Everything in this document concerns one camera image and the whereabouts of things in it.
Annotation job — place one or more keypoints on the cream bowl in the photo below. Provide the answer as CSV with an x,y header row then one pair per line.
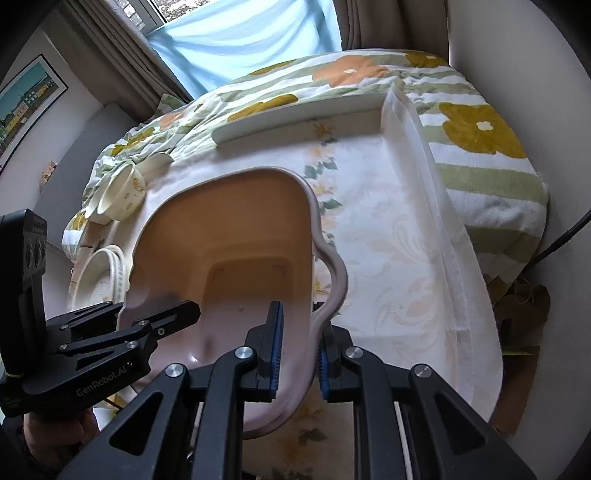
x,y
129,187

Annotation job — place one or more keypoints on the round cream baking dish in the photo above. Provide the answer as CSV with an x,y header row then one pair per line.
x,y
122,270

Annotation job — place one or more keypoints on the person's left hand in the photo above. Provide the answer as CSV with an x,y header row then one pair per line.
x,y
60,434

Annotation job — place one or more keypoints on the pink square dish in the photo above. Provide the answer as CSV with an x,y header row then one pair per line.
x,y
240,230

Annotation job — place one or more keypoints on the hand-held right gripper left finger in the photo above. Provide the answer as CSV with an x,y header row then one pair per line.
x,y
275,355

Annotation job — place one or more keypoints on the white bowl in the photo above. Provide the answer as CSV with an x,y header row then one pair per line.
x,y
99,203

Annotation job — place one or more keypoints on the floral tablecloth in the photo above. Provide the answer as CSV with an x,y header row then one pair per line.
x,y
392,258

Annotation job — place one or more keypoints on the white rectangular tray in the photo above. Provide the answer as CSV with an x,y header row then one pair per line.
x,y
300,117

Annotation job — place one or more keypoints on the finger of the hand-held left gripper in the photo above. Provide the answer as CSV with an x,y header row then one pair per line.
x,y
171,316
87,316

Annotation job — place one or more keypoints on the framed wall picture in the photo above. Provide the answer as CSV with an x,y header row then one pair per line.
x,y
25,106

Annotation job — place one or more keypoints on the light blue cloth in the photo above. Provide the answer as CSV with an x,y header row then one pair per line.
x,y
244,41

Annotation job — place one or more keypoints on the brown curtain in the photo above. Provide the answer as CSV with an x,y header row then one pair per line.
x,y
124,50
392,23

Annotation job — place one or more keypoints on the green striped pillow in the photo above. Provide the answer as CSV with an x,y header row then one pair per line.
x,y
171,105

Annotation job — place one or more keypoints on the floral print plate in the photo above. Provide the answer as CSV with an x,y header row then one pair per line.
x,y
97,281

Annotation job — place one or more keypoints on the window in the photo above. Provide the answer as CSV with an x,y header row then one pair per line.
x,y
159,7

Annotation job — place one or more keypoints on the floral striped blanket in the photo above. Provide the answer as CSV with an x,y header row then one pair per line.
x,y
485,175

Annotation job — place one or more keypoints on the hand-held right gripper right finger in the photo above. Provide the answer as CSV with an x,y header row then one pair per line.
x,y
323,369

